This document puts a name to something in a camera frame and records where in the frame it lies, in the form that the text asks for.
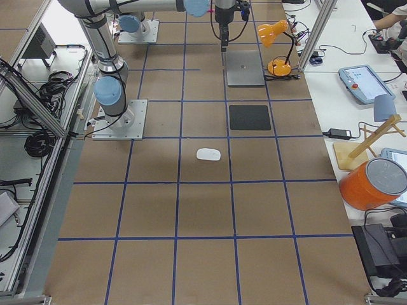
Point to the person hand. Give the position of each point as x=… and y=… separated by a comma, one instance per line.
x=383, y=23

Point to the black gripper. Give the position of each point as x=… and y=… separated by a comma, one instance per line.
x=221, y=16

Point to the black mousepad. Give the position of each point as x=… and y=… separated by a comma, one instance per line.
x=249, y=117

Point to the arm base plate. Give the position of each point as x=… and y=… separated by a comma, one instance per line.
x=134, y=31
x=129, y=126

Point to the black power adapter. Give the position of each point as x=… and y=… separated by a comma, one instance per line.
x=335, y=133

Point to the blue teach pendant tablet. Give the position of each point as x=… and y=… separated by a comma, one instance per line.
x=363, y=83

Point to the white computer mouse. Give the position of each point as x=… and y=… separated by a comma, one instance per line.
x=208, y=154

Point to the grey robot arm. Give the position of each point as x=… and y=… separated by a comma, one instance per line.
x=198, y=9
x=110, y=89

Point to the orange cylinder container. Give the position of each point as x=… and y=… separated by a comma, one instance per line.
x=365, y=187

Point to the wooden stand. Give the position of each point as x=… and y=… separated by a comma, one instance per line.
x=350, y=155

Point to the black box device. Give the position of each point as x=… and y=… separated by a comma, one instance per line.
x=376, y=252

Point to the grey closed laptop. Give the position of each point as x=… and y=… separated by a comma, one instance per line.
x=244, y=69

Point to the orange desk lamp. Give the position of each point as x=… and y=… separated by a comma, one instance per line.
x=279, y=66

